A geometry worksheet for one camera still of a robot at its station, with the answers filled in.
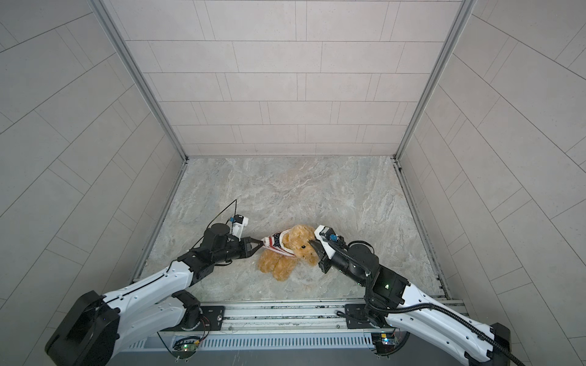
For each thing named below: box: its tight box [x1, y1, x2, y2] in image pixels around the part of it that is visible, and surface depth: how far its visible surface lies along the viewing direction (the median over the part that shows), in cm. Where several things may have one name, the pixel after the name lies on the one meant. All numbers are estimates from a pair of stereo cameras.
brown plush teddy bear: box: [257, 224, 319, 282], surface depth 78 cm
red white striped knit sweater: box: [260, 228, 297, 257], surface depth 75 cm
